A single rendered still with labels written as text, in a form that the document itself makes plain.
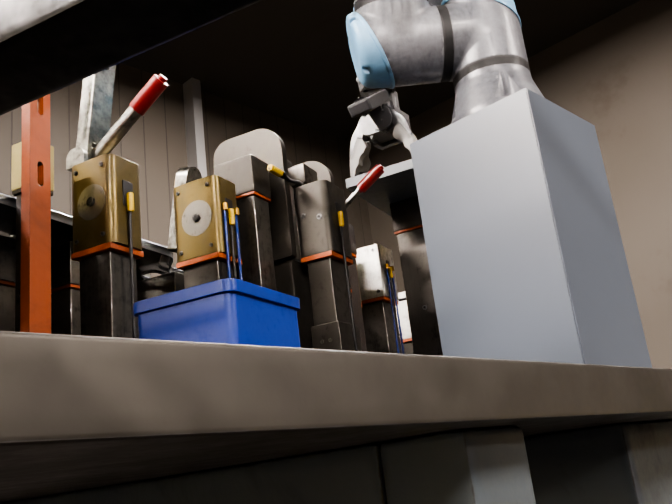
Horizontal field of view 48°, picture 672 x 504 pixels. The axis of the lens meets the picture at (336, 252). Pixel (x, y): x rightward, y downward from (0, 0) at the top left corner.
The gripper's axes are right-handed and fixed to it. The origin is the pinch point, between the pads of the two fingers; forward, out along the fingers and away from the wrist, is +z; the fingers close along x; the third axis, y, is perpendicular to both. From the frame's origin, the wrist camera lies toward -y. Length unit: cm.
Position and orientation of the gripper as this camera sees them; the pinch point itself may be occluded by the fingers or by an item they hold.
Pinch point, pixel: (385, 174)
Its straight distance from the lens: 144.0
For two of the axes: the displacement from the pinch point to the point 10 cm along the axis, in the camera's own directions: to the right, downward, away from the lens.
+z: 1.2, 9.5, -2.9
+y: 5.5, 1.8, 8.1
